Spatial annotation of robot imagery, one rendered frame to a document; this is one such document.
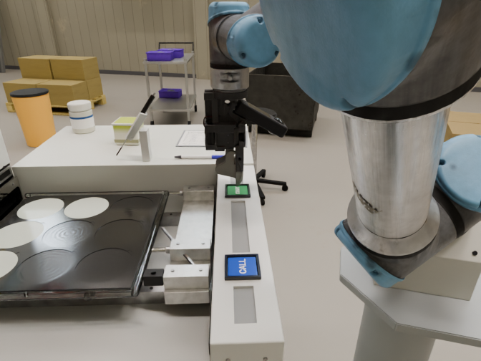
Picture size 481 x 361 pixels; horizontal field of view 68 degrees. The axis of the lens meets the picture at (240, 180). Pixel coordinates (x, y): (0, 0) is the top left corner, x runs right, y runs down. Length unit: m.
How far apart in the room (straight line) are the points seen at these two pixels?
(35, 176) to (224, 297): 0.68
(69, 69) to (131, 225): 5.00
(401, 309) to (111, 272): 0.55
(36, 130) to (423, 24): 4.18
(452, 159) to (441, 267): 0.28
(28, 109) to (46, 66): 1.81
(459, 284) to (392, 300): 0.13
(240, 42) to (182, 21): 7.23
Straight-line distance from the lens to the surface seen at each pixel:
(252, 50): 0.56
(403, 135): 0.30
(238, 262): 0.59
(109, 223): 0.85
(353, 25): 0.18
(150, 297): 0.73
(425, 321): 0.77
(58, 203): 0.98
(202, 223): 0.84
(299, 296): 1.94
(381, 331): 0.90
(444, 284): 0.82
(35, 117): 4.24
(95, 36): 8.80
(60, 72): 5.85
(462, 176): 0.57
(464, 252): 0.79
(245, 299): 0.54
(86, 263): 0.75
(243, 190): 0.79
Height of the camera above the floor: 1.33
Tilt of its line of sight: 26 degrees down
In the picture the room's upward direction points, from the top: straight up
